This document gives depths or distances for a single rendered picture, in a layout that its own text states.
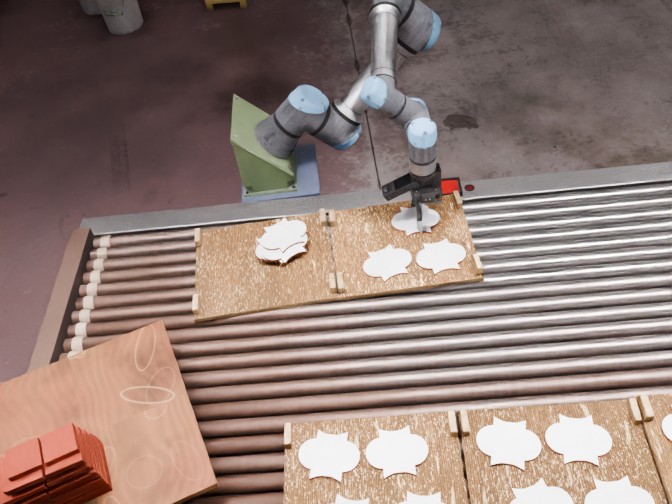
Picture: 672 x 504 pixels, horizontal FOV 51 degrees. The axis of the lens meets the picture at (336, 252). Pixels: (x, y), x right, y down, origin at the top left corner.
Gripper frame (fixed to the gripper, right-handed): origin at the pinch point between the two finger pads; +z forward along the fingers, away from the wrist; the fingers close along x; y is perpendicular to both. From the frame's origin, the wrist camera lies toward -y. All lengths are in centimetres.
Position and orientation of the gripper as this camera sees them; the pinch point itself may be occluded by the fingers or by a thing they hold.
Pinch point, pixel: (415, 218)
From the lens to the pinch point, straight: 214.2
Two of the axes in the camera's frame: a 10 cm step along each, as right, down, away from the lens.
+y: 9.9, -1.3, 0.0
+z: 0.9, 6.6, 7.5
